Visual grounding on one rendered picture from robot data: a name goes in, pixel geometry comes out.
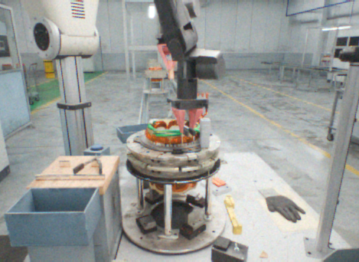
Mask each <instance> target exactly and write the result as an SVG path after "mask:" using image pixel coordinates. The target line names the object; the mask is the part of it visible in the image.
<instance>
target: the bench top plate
mask: <svg viewBox="0 0 359 262"><path fill-rule="evenodd" d="M224 158H225V159H226V161H228V164H227V165H221V167H220V170H219V171H218V173H219V175H218V174H217V173H216V174H215V178H216V177H219V179H220V180H223V181H224V182H226V185H229V186H230V187H232V191H231V192H227V193H225V194H222V195H218V196H216V195H213V194H212V198H214V199H216V201H217V202H219V204H220V205H221V206H222V207H223V210H224V212H225V214H226V217H227V222H226V226H225V228H224V231H223V233H222V234H220V236H221V237H227V238H229V237H230V238H229V239H230V240H231V241H236V239H237V243H240V244H243V245H247V246H248V249H249V251H248V258H247V260H246V262H262V261H263V262H318V261H320V259H318V258H311V257H307V256H306V254H305V247H304V242H303V236H306V237H311V238H314V239H315V238H316V234H317V230H315V229H311V230H304V231H291V232H281V231H280V229H279V228H277V226H276V224H275V223H274V222H273V220H272V219H271V218H270V217H269V215H268V214H267V213H266V212H265V210H264V209H263V207H261V205H260V203H258V201H257V199H258V198H265V196H263V195H262V194H261V192H259V191H258V190H259V189H264V188H268V187H276V188H277V189H278V190H279V191H280V192H286V191H285V190H283V189H282V187H281V186H288V185H287V184H286V182H284V181H283V180H280V179H281V178H280V177H279V176H278V175H277V174H276V173H275V172H274V171H273V170H272V169H271V168H270V167H269V166H268V165H267V164H266V163H265V162H264V161H263V160H262V159H261V158H260V157H259V156H258V155H257V154H256V153H255V152H231V153H224ZM283 183H284V184H283ZM288 187H289V188H290V186H288ZM120 188H121V206H122V213H123V211H124V208H125V207H126V206H127V205H128V203H130V202H131V200H133V199H134V198H136V197H137V194H136V181H135V177H134V178H132V179H130V180H128V181H127V182H125V183H124V184H123V185H120ZM290 190H291V191H292V192H293V193H294V194H295V195H296V196H297V197H299V196H298V194H297V193H295V192H294V190H292V189H291V188H290ZM226 195H232V197H233V202H234V210H233V212H234V213H235V215H236V216H237V221H238V223H239V224H242V234H235V235H236V236H235V235H234V234H233V232H232V230H233V225H232V223H231V222H230V216H229V215H228V213H227V208H226V205H225V204H224V199H225V198H226ZM221 196H223V197H221ZM224 197H225V198H224ZM299 198H300V199H301V200H302V198H301V197H299ZM244 199H245V200H244ZM302 201H303V200H302ZM303 202H304V203H305V201H303ZM305 204H306V205H307V206H308V207H309V208H306V209H307V210H308V211H309V212H310V213H311V214H312V215H314V216H315V217H316V218H317V219H318V220H319V218H320V215H318V214H317V212H316V211H314V210H313V208H311V207H310V206H309V205H308V204H307V203H305ZM242 211H243V212H242ZM254 226H255V227H254ZM257 228H258V229H257ZM254 229H255V230H254ZM262 236H263V237H262ZM339 241H340V243H339ZM214 242H215V241H213V242H212V243H211V244H208V245H207V246H206V247H201V248H199V249H197V250H195V251H187V252H183V253H163V252H158V251H151V250H149V249H147V248H144V247H141V246H139V245H138V244H136V243H134V241H131V240H130V238H129V237H127V235H126V234H125V233H124V232H123V234H122V238H121V241H120V245H119V250H118V252H117V255H116V260H118V261H119V260H125V261H126V262H213V261H211V248H212V247H213V244H214ZM250 242H251V243H250ZM330 242H332V243H333V244H334V246H335V248H349V247H351V246H350V245H349V244H348V243H347V242H346V241H344V239H343V238H342V237H340V235H339V234H337V233H336V231H335V230H333V229H332V231H331V236H330ZM343 242H344V243H343ZM253 244H254V245H253ZM264 245H266V246H264ZM263 251H264V252H266V253H267V254H268V258H266V257H260V255H261V253H262V252H263Z"/></svg>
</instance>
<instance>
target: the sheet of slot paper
mask: <svg viewBox="0 0 359 262"><path fill-rule="evenodd" d="M281 187H282V189H283V190H285V191H286V192H280V191H279V190H278V189H277V188H276V187H268V188H273V189H275V190H276V192H277V193H279V194H281V195H284V196H286V197H288V198H290V199H291V200H292V201H294V202H295V203H296V204H297V205H298V206H299V207H300V208H302V209H303V210H304V211H305V215H303V214H302V213H301V212H300V211H298V210H297V212H298V213H299V214H300V216H301V218H302V220H301V221H298V220H297V222H296V223H294V222H292V221H287V219H286V218H284V217H283V215H281V214H280V213H279V212H278V211H275V212H270V211H269V209H268V207H267V205H266V200H265V199H264V198H258V199H257V201H258V203H260V205H261V207H263V209H264V210H265V212H266V213H267V214H268V215H269V217H270V218H271V219H272V220H273V222H274V223H275V224H276V226H277V228H279V229H280V231H281V232H291V231H304V230H311V229H315V230H317V227H318V222H319V220H318V219H317V218H316V217H315V216H314V215H312V214H311V213H310V212H309V211H308V210H307V209H306V208H309V207H308V206H307V205H306V204H305V203H304V202H303V201H302V200H301V199H300V198H299V197H297V196H296V195H295V194H294V193H293V192H292V191H291V190H290V188H289V187H288V186H281ZM264 189H267V188H264Z"/></svg>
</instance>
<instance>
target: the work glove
mask: <svg viewBox="0 0 359 262"><path fill-rule="evenodd" d="M258 191H259V192H261V194H262V195H263V196H265V200H266V205H267V207H268V209H269V211H270V212H275V211H278V212H279V213H280V214H281V215H283V217H284V218H286V219H287V221H292V222H294V223H296V222H297V220H298V221H301V220H302V218H301V216H300V214H299V213H298V212H297V210H298V211H300V212H301V213H302V214H303V215H305V211H304V210H303V209H302V208H300V207H299V206H298V205H297V204H296V203H295V202H294V201H292V200H291V199H290V198H288V197H286V196H284V195H281V194H279V193H277V192H276V190H275V189H273V188H267V189H259V190H258Z"/></svg>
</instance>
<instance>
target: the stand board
mask: <svg viewBox="0 0 359 262"><path fill-rule="evenodd" d="M92 158H94V156H59V157H58V158H57V159H56V160H55V161H54V162H53V163H51V165H49V166H48V167H47V169H45V170H44V171H43V172H42V173H41V175H75V174H74V173H73V169H74V168H75V167H76V166H77V165H79V164H80V163H81V162H82V163H85V162H87V161H89V160H91V159H92ZM100 160H101V163H102V166H103V174H105V179H79V180H34V181H33V182H32V183H31V184H30V185H29V186H28V187H27V190H28V189H29V188H33V187H99V188H100V195H104V194H105V192H106V190H107V187H108V185H109V184H110V182H111V178H112V177H113V175H114V172H115V171H116V169H117V167H118V164H119V156H101V157H100ZM59 161H70V167H60V165H59ZM76 175H100V171H99V167H91V164H89V165H86V166H84V169H82V170H81V171H80V172H78V173H77V174H76Z"/></svg>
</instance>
